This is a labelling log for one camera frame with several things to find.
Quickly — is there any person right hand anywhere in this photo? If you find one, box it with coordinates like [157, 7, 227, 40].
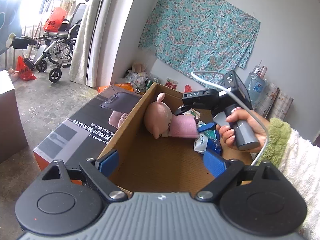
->
[216, 104, 269, 153]

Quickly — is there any brown cardboard box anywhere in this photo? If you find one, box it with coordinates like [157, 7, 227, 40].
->
[97, 82, 253, 197]

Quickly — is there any wheelchair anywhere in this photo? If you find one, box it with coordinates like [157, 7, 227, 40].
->
[6, 0, 88, 83]

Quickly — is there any pile of plastic bags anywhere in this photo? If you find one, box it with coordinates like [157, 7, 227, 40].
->
[124, 62, 158, 93]

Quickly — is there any red plastic bag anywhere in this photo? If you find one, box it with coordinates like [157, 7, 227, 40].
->
[184, 85, 193, 93]

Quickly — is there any white curtain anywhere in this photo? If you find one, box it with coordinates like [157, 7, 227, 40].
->
[69, 0, 134, 88]

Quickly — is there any pink plush toy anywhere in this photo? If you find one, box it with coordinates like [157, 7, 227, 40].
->
[144, 93, 172, 139]

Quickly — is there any leaning checkered board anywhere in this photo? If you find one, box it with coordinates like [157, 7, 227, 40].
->
[267, 90, 293, 120]

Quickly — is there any red paper box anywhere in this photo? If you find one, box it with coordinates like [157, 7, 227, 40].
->
[165, 77, 178, 90]

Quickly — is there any floral teal wall cloth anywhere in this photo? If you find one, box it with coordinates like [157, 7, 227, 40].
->
[139, 0, 260, 83]

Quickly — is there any blue white tissue pack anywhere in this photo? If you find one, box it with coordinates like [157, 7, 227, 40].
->
[194, 121, 222, 155]

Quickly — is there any pink knitted sponge pad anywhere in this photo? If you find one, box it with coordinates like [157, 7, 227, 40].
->
[169, 115, 199, 139]

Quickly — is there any red bag on wheelchair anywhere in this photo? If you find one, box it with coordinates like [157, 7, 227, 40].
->
[43, 7, 67, 33]

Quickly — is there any printed appliance carton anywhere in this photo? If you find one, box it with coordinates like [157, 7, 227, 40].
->
[33, 85, 141, 170]

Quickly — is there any leaning patterned board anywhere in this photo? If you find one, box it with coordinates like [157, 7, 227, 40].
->
[255, 82, 279, 118]

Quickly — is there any white fluffy sleeve forearm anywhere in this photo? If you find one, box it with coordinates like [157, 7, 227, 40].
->
[258, 118, 320, 239]

